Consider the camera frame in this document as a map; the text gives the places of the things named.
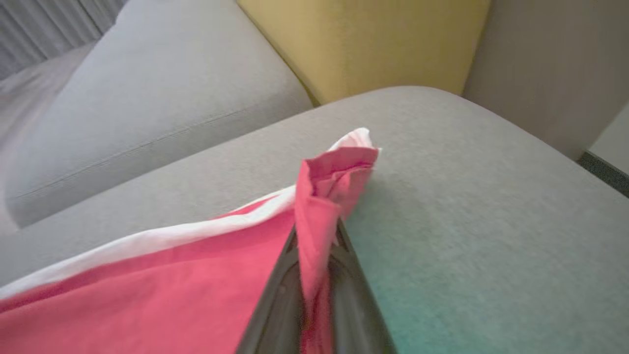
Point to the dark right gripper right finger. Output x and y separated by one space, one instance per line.
356 314

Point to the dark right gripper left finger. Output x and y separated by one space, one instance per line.
280 314

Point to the red shorts with white trim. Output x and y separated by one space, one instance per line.
172 295

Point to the small grey sofa cushion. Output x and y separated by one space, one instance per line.
172 88

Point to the yellow sofa cushion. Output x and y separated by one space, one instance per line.
368 44

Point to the grey pleated curtain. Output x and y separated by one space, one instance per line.
44 29

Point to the black wall baseboard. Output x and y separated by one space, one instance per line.
607 174

